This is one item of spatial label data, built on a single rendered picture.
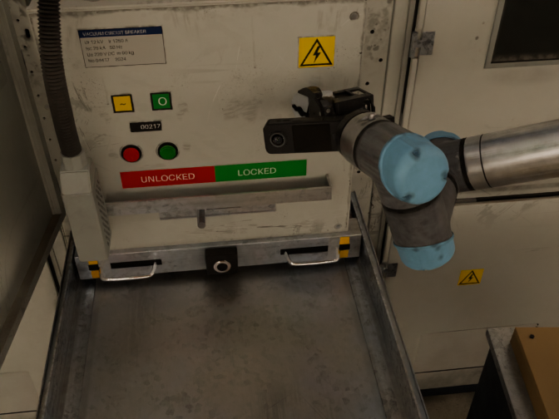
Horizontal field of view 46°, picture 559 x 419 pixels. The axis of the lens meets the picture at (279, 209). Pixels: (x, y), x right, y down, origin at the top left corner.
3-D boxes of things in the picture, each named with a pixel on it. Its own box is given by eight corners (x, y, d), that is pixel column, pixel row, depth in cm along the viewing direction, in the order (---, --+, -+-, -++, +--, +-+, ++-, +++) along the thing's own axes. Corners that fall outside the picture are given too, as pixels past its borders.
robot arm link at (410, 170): (406, 224, 78) (387, 164, 73) (363, 190, 87) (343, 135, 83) (461, 193, 79) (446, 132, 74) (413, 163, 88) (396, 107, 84)
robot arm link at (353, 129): (353, 180, 86) (350, 120, 82) (338, 169, 90) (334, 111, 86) (403, 168, 88) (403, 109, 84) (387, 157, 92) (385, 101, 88)
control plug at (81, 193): (109, 261, 109) (89, 177, 98) (79, 263, 109) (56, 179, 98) (112, 229, 115) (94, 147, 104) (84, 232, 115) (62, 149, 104)
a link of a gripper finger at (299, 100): (320, 96, 108) (345, 110, 100) (287, 102, 106) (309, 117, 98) (319, 76, 107) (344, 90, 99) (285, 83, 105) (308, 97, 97)
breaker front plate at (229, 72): (347, 240, 127) (368, 1, 96) (91, 261, 123) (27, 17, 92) (345, 236, 128) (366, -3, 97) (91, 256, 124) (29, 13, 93)
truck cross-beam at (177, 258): (359, 257, 130) (362, 234, 126) (80, 279, 125) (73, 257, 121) (354, 239, 134) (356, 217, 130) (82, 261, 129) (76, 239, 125)
